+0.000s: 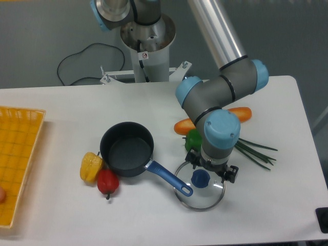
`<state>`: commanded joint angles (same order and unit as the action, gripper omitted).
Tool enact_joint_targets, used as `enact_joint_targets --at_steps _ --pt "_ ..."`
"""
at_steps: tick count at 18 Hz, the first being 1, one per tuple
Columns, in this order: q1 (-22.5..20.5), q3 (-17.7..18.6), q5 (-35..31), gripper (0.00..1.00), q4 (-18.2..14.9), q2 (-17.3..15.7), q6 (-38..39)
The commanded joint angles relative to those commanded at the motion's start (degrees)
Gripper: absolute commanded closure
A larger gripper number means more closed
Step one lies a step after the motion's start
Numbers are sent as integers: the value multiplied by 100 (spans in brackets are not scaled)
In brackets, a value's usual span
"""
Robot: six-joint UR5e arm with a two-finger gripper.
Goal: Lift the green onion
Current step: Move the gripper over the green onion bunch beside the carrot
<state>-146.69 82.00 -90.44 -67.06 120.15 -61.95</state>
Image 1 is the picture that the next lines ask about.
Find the black box table corner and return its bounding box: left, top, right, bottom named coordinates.
left=315, top=207, right=328, bottom=234

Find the green onion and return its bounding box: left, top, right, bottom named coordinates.
left=234, top=138, right=278, bottom=171

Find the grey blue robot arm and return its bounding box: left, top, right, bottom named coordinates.
left=90, top=1, right=269, bottom=182

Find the red bell pepper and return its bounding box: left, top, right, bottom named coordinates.
left=97, top=169, right=119, bottom=200

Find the yellow woven basket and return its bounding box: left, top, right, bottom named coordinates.
left=1, top=106, right=46, bottom=229

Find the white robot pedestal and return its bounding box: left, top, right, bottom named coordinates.
left=100, top=14, right=192, bottom=84

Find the glass lid blue knob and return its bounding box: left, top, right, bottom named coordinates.
left=173, top=161, right=226, bottom=211

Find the black cable on floor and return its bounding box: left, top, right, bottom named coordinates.
left=56, top=43, right=126, bottom=87

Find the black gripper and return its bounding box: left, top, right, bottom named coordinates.
left=185, top=150, right=239, bottom=183

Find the black saucepan blue handle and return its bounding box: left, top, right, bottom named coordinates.
left=100, top=121, right=193, bottom=197

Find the yellow bell pepper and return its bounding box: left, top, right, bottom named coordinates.
left=79, top=152, right=104, bottom=183

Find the green bell pepper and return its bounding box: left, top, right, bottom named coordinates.
left=183, top=129, right=202, bottom=152

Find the orange baguette bread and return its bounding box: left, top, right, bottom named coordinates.
left=174, top=107, right=252, bottom=136

